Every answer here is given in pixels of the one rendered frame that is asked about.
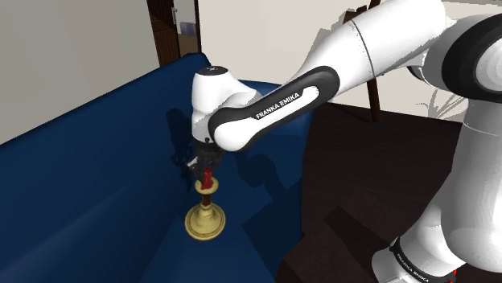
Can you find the brass candlestick with red candle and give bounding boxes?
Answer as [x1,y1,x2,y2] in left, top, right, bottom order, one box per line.
[183,168,227,241]

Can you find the dark blue sofa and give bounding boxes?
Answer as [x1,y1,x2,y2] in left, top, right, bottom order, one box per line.
[0,52,314,283]

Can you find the dark wooden door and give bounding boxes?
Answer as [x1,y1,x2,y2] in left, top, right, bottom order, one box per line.
[146,0,203,68]

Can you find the dark wooden easel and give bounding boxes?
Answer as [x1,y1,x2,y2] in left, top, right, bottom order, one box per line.
[338,0,383,123]

